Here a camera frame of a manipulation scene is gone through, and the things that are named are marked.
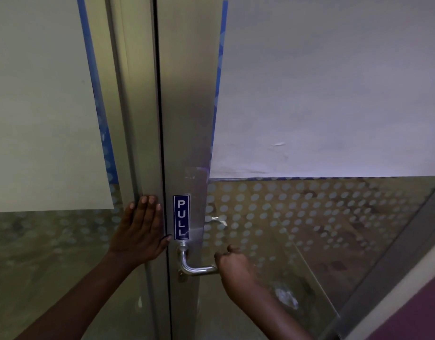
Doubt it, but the person's right hand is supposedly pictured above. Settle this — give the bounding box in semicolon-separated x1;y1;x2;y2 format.
214;245;264;305

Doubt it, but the person's left hand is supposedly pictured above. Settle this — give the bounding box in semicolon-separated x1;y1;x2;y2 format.
107;195;172;272

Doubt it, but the metal door handle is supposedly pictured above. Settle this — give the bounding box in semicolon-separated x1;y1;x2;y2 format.
177;241;219;276

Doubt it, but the person's left forearm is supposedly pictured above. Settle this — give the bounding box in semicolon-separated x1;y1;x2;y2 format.
15;250;135;340

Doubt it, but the person's right forearm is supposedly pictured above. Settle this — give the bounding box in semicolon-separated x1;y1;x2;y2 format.
237;281;314;340

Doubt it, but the blue pull sign sticker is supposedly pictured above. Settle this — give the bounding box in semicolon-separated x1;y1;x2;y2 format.
173;194;191;241

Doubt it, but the outer metal door lever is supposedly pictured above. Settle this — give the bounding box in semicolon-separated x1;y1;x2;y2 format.
205;215;229;229

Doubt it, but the metal framed glass door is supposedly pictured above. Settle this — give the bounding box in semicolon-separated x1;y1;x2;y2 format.
155;0;435;340

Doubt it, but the large white paper sheet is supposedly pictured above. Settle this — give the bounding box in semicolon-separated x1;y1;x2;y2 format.
208;0;435;181
0;0;114;213

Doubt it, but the metal door frame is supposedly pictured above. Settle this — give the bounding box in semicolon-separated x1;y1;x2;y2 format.
103;0;172;340

